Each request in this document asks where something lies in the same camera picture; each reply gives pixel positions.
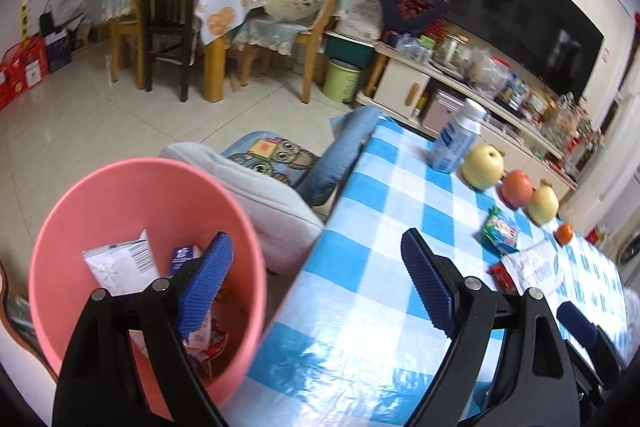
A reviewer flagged red gift bag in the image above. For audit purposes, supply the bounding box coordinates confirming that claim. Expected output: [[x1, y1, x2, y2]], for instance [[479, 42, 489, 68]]
[[10, 34, 48, 88]]

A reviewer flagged white barcode wrapper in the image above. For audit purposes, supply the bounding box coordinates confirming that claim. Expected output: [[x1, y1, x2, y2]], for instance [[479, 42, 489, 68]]
[[82, 229, 162, 299]]

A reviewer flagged yellow pear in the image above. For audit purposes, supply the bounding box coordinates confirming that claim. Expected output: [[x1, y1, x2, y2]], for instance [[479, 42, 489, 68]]
[[527, 184, 560, 225]]

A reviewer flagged white brown-edged furniture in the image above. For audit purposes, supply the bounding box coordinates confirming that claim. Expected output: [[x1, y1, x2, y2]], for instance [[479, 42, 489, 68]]
[[0, 252, 56, 383]]

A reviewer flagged yellow-green apple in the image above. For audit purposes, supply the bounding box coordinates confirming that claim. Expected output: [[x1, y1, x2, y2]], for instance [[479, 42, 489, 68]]
[[461, 144, 505, 192]]

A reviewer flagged white blue plastic bottle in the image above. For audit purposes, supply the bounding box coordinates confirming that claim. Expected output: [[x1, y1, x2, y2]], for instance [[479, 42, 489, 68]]
[[427, 98, 488, 174]]

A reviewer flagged dark blue paper bag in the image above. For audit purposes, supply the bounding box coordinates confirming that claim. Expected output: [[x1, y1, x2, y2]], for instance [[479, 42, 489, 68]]
[[40, 14, 83, 72]]

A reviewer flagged red apple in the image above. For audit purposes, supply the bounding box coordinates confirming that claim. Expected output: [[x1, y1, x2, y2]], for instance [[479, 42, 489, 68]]
[[501, 169, 535, 208]]

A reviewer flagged white plastic wrapper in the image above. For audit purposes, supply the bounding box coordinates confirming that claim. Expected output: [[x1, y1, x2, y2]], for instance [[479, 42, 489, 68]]
[[501, 239, 566, 295]]

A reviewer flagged dark blue flower bouquet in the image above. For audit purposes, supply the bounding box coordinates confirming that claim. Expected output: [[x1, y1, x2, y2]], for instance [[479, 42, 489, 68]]
[[377, 0, 448, 42]]

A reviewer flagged light green waste bin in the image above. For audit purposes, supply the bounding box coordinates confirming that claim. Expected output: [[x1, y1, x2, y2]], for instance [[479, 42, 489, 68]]
[[321, 58, 365, 104]]

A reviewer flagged black television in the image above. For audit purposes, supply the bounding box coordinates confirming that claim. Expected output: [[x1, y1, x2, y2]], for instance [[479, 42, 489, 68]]
[[442, 0, 606, 100]]

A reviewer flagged dark green storage box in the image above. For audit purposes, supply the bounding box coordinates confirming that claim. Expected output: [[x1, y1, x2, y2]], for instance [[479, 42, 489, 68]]
[[324, 32, 376, 68]]

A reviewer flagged white washing machine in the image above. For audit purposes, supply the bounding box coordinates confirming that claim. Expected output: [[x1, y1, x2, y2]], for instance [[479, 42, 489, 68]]
[[617, 227, 640, 268]]

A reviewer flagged light wooden chair lace cover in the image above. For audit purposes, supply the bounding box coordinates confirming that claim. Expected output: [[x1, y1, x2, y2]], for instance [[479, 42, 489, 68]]
[[232, 0, 366, 105]]

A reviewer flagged red gift box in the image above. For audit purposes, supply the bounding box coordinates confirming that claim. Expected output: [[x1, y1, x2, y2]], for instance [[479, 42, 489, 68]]
[[0, 52, 26, 110]]

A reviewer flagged wooden dining table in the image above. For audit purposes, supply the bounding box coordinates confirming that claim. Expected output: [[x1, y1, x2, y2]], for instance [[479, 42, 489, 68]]
[[192, 0, 311, 104]]

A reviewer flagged red wrapper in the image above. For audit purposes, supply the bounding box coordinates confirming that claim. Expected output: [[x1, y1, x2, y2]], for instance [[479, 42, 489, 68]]
[[182, 314, 231, 378]]

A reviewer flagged pink plastic bin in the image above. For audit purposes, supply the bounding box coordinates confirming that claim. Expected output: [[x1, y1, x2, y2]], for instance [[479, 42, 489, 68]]
[[28, 158, 268, 418]]

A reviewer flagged grey metal box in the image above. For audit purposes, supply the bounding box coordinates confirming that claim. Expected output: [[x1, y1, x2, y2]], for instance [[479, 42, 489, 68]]
[[422, 87, 463, 135]]

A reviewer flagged glass kettle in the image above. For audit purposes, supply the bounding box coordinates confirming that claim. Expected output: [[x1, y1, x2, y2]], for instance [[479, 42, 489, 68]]
[[432, 32, 471, 72]]

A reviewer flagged clear plastic bag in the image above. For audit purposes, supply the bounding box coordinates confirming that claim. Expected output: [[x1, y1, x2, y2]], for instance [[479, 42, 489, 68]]
[[462, 49, 511, 100]]

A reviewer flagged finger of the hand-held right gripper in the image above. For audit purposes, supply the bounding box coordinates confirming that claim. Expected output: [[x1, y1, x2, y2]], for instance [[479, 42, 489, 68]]
[[556, 302, 626, 390]]

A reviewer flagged grey metal bracket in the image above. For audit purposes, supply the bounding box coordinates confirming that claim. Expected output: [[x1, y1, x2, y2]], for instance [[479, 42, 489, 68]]
[[5, 294, 36, 338]]

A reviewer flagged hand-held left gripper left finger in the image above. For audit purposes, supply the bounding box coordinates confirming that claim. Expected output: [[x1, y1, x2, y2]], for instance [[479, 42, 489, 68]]
[[51, 231, 235, 427]]

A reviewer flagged white printed sack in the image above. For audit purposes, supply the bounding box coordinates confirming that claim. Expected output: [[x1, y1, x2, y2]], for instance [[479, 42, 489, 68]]
[[340, 0, 383, 40]]

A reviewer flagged cream television cabinet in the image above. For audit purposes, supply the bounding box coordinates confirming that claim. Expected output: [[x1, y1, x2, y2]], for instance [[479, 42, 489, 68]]
[[355, 42, 578, 202]]

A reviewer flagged cartoon print cushion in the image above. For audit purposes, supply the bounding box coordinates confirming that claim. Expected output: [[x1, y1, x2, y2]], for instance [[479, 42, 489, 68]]
[[220, 132, 321, 188]]

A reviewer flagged blue denim pillow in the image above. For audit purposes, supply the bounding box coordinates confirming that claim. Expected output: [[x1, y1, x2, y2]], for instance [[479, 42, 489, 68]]
[[297, 106, 383, 208]]

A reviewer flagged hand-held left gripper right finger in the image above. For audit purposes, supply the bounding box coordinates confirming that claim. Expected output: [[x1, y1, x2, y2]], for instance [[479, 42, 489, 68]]
[[401, 228, 586, 427]]

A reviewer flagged orange print tablecloth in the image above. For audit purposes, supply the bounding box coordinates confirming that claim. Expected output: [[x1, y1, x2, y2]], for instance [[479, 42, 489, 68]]
[[195, 0, 281, 48]]

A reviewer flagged green snack packet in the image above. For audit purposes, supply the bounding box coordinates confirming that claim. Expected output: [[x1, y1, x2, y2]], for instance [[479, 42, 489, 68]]
[[481, 206, 521, 255]]

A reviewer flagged small blue carton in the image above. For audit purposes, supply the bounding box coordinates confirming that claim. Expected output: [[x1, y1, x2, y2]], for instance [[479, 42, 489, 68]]
[[170, 244, 203, 278]]

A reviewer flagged blue white checkered tablecloth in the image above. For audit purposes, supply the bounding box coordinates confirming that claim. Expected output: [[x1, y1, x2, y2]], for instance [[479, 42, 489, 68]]
[[220, 114, 628, 427]]

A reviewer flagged white paper bag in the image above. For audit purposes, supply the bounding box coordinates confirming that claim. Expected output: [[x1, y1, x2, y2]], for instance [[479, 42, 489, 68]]
[[50, 0, 86, 25]]

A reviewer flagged dried flower bunch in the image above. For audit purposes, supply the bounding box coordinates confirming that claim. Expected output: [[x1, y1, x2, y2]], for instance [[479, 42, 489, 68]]
[[547, 92, 606, 158]]

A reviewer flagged red snack packet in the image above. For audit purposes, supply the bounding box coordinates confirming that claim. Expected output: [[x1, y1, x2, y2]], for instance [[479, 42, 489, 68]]
[[489, 262, 521, 295]]

